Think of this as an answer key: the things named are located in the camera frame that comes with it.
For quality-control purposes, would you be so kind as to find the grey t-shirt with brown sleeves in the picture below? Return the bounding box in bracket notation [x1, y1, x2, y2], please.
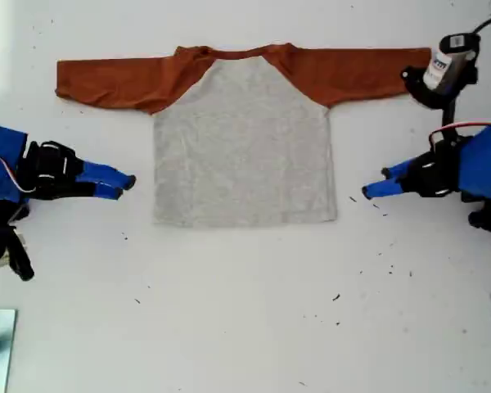
[55, 40, 433, 228]

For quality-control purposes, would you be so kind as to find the steel plate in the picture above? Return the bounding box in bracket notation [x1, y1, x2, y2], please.
[0, 309, 17, 393]

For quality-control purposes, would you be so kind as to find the red white black wire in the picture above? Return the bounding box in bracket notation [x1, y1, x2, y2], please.
[428, 120, 491, 147]
[0, 149, 38, 195]

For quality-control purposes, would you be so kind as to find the black camera stalk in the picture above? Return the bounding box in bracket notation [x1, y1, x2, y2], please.
[399, 61, 480, 129]
[6, 228, 36, 283]

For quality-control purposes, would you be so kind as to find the black camera cable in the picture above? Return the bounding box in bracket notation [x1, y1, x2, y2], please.
[472, 15, 491, 37]

